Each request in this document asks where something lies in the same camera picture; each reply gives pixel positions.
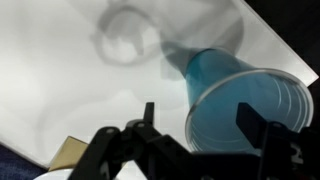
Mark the small white paper plate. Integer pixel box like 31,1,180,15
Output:
33,169,72,180

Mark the small brown paper piece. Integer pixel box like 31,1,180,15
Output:
49,136,88,171

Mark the dark blue cloth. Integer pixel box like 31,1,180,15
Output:
0,145,47,180

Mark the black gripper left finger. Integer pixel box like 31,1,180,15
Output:
68,102,167,180

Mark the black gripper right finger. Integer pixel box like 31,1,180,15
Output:
236,103,320,180

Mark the blue plastic cup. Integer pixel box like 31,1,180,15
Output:
185,49,314,154

